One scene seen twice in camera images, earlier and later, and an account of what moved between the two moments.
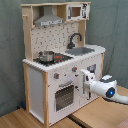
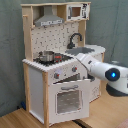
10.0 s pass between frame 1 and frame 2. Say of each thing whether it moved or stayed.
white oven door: moved
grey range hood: stayed
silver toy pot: stayed
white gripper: moved
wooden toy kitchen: stayed
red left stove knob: stayed
